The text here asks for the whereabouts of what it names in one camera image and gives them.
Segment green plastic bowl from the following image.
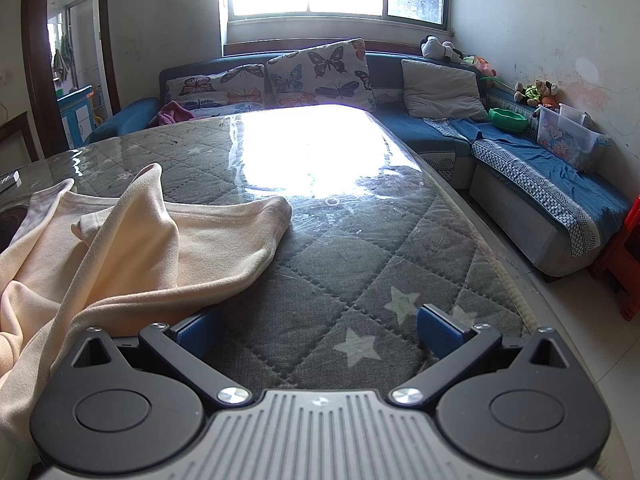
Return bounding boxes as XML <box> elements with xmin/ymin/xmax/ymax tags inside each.
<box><xmin>488</xmin><ymin>107</ymin><xmax>529</xmax><ymax>133</ymax></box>

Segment brown teddy bear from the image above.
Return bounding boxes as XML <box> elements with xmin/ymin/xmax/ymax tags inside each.
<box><xmin>537</xmin><ymin>79</ymin><xmax>561</xmax><ymax>110</ymax></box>

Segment blue corner sofa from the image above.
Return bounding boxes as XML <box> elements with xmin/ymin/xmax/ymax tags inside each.
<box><xmin>82</xmin><ymin>50</ymin><xmax>633</xmax><ymax>278</ymax></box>

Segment grey plain cushion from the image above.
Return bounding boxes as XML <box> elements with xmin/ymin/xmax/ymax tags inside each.
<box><xmin>401</xmin><ymin>59</ymin><xmax>491</xmax><ymax>122</ymax></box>

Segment blue cabinet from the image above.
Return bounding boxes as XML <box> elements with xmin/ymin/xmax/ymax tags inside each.
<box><xmin>56</xmin><ymin>86</ymin><xmax>96</xmax><ymax>147</ymax></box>

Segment blue patterned sofa cover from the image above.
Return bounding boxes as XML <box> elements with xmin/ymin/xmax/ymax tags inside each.
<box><xmin>424</xmin><ymin>116</ymin><xmax>632</xmax><ymax>261</ymax></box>

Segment green plush toy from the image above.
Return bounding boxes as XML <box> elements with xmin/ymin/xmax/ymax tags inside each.
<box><xmin>513</xmin><ymin>81</ymin><xmax>543</xmax><ymax>107</ymax></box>

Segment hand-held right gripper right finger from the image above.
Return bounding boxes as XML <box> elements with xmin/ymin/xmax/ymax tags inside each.
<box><xmin>390</xmin><ymin>302</ymin><xmax>571</xmax><ymax>408</ymax></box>

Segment long butterfly print cushion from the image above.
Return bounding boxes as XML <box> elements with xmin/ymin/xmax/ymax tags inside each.
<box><xmin>164</xmin><ymin>63</ymin><xmax>267</xmax><ymax>111</ymax></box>

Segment large butterfly print cushion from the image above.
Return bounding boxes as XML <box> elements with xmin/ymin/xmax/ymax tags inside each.
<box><xmin>265</xmin><ymin>38</ymin><xmax>377</xmax><ymax>113</ymax></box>

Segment dark wooden chair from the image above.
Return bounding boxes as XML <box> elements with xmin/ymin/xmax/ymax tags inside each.
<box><xmin>0</xmin><ymin>111</ymin><xmax>41</xmax><ymax>161</ymax></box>

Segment colourful plush toy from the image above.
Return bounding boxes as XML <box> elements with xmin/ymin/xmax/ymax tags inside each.
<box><xmin>462</xmin><ymin>54</ymin><xmax>498</xmax><ymax>78</ymax></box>

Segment dark round table inset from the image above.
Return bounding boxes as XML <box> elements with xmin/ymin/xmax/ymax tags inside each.
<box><xmin>0</xmin><ymin>202</ymin><xmax>28</xmax><ymax>251</ymax></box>

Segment hanging clothes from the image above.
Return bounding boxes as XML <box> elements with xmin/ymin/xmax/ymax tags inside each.
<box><xmin>52</xmin><ymin>34</ymin><xmax>75</xmax><ymax>83</ymax></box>

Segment pink cloth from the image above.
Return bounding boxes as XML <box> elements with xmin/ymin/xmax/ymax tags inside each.
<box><xmin>149</xmin><ymin>100</ymin><xmax>197</xmax><ymax>128</ymax></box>

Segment red plastic stool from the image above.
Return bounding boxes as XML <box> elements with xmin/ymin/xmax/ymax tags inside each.
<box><xmin>589</xmin><ymin>195</ymin><xmax>640</xmax><ymax>322</ymax></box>

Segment cream shirt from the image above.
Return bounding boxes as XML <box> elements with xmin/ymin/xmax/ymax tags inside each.
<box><xmin>0</xmin><ymin>162</ymin><xmax>293</xmax><ymax>456</ymax></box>

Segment grey quilted star table cover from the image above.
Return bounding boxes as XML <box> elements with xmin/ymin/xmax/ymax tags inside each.
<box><xmin>0</xmin><ymin>110</ymin><xmax>538</xmax><ymax>396</ymax></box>

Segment dark wooden door frame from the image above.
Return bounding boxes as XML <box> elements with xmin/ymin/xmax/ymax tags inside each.
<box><xmin>22</xmin><ymin>0</ymin><xmax>121</xmax><ymax>158</ymax></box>

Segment plush panda toy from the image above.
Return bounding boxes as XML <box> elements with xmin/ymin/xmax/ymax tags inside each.
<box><xmin>421</xmin><ymin>35</ymin><xmax>466</xmax><ymax>64</ymax></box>

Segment flat butterfly print cushion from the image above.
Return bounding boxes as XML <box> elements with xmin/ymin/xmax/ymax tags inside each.
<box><xmin>197</xmin><ymin>101</ymin><xmax>266</xmax><ymax>117</ymax></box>

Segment clear plastic storage box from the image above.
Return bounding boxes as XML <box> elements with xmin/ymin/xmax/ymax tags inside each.
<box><xmin>536</xmin><ymin>103</ymin><xmax>612</xmax><ymax>173</ymax></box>

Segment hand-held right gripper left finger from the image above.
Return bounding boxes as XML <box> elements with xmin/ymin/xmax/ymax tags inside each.
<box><xmin>70</xmin><ymin>305</ymin><xmax>253</xmax><ymax>408</ymax></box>

